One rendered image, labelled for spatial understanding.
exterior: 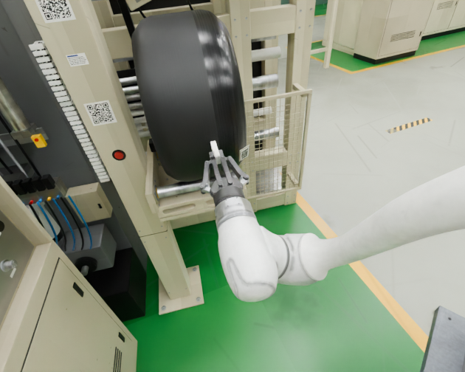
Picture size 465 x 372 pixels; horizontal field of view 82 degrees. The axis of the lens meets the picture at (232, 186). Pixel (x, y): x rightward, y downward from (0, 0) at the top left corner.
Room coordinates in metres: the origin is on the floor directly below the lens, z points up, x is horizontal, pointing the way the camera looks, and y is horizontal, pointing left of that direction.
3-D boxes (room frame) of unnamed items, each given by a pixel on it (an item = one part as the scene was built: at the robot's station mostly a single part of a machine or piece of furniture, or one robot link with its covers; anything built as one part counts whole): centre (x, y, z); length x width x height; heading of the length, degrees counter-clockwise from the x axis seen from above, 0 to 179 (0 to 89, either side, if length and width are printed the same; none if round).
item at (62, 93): (0.84, 0.48, 1.19); 0.05 x 0.04 x 0.48; 8
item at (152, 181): (0.92, 0.33, 0.90); 0.40 x 0.03 x 0.10; 8
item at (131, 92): (1.29, 0.42, 1.05); 0.20 x 0.15 x 0.30; 98
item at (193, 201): (0.81, 0.13, 0.83); 0.36 x 0.09 x 0.06; 98
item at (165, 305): (0.89, 0.40, 0.01); 0.27 x 0.27 x 0.02; 8
